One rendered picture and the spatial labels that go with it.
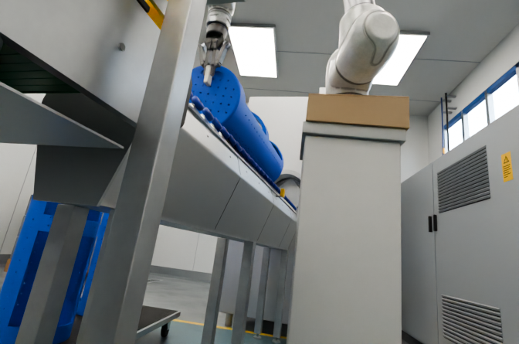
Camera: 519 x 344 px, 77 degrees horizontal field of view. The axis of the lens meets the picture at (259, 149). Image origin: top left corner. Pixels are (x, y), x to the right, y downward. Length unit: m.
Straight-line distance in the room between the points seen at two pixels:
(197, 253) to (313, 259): 5.20
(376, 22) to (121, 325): 0.97
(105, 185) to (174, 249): 5.59
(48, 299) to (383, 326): 0.80
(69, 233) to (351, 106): 0.84
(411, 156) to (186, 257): 4.40
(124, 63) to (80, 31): 0.08
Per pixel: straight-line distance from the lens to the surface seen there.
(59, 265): 0.84
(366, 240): 1.02
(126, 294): 0.40
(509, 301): 2.08
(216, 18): 1.32
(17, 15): 0.40
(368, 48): 1.08
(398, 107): 1.13
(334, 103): 1.10
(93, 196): 0.70
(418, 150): 6.64
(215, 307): 1.70
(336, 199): 1.02
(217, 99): 1.21
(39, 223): 1.59
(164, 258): 6.32
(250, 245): 1.64
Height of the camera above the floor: 0.58
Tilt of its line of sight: 17 degrees up
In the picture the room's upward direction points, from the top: 7 degrees clockwise
